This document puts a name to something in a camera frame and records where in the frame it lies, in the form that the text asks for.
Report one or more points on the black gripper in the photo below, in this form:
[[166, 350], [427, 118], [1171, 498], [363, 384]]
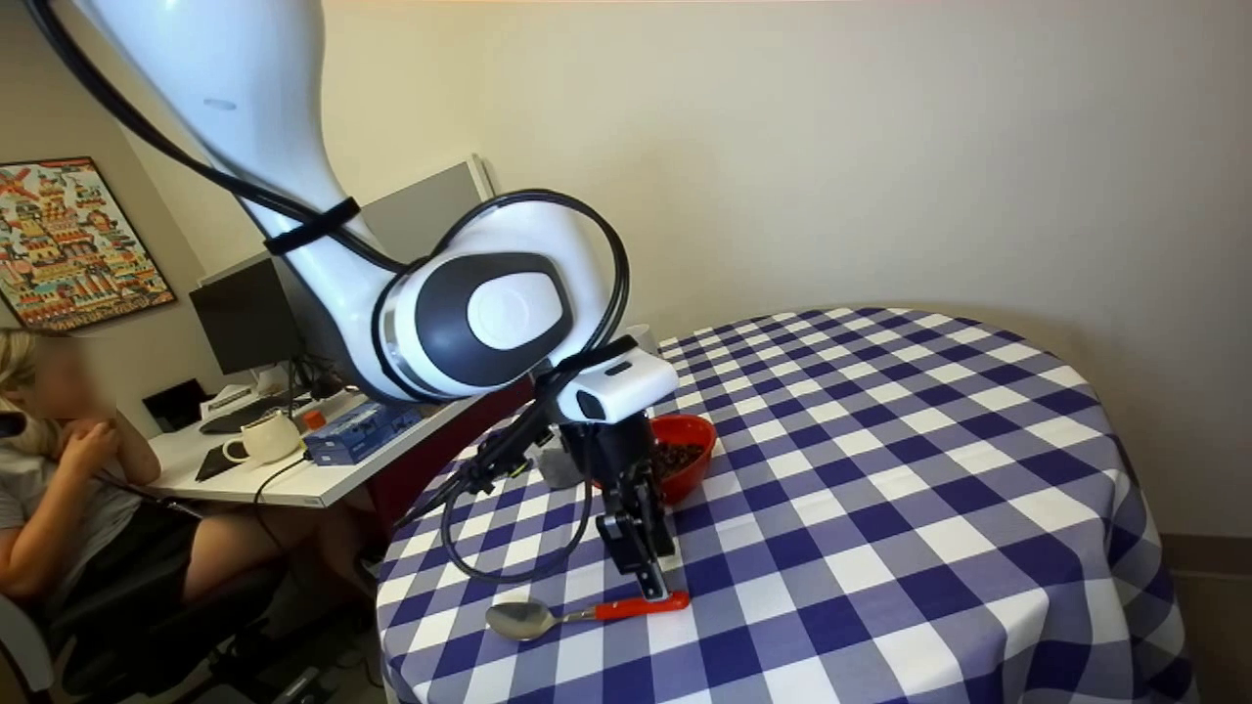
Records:
[[608, 453]]

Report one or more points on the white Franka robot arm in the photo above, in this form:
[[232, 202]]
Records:
[[237, 103]]

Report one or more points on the orange bowl with dark contents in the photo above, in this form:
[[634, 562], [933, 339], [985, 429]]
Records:
[[691, 453]]

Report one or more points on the clear glass cup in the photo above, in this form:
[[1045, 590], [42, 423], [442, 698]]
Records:
[[558, 465]]

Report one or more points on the blue white checked tablecloth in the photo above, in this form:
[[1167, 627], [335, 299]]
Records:
[[913, 520]]

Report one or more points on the blue box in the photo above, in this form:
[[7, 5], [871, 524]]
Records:
[[353, 435]]

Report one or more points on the grey leaning board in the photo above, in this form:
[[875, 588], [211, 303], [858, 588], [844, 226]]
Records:
[[430, 216]]

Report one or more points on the white desk mug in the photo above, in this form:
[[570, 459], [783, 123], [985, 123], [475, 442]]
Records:
[[269, 435]]

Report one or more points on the white desktop device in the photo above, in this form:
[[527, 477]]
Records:
[[247, 393]]

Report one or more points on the black computer monitor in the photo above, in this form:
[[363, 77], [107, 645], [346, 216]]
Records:
[[240, 319]]

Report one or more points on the small black desk device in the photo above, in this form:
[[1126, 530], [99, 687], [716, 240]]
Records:
[[176, 404]]

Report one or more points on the black office chair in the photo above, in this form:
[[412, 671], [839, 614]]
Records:
[[132, 649]]

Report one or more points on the seated person grey shirt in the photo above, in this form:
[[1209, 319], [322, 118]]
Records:
[[52, 520]]

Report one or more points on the white desk red frame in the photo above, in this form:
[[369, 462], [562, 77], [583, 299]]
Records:
[[326, 481]]

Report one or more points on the colourful framed wall picture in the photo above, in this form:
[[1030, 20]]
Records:
[[72, 246]]

